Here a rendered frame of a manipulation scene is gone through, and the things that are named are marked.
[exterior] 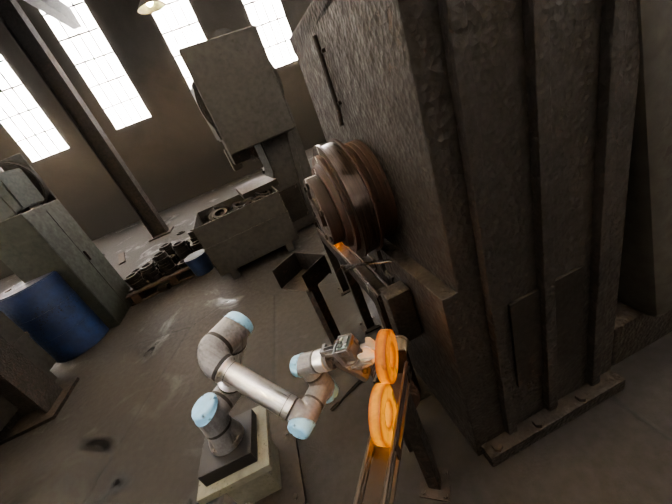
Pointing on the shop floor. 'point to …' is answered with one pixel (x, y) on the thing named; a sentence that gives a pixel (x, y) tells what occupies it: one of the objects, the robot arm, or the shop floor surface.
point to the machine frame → (494, 190)
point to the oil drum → (53, 316)
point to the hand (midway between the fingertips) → (385, 351)
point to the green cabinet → (64, 258)
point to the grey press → (250, 114)
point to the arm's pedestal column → (293, 484)
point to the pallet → (169, 255)
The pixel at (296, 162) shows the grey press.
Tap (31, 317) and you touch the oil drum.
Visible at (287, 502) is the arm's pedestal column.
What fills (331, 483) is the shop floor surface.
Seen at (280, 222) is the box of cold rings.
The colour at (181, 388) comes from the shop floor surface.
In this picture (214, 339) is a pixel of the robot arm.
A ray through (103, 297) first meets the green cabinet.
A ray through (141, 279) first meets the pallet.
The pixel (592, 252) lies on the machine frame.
